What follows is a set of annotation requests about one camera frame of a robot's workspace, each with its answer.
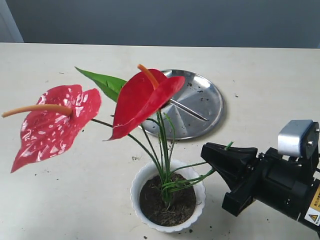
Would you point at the white pot with soil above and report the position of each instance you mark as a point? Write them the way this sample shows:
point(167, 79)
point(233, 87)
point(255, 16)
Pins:
point(148, 172)

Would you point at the long metal spoon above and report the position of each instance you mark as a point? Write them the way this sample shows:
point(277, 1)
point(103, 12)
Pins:
point(188, 110)

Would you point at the red artificial anthurium plant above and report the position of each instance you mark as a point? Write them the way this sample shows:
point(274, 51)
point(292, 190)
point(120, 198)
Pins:
point(52, 124)

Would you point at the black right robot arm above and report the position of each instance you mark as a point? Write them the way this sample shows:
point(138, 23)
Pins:
point(286, 185)

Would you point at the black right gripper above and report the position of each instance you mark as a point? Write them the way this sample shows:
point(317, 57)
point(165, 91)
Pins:
point(286, 185)

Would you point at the round steel plate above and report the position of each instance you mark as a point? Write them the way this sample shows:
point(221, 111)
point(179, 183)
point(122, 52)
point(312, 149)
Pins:
point(198, 94)

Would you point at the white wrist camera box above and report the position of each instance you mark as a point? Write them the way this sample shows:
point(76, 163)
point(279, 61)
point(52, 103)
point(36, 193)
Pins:
point(299, 138)

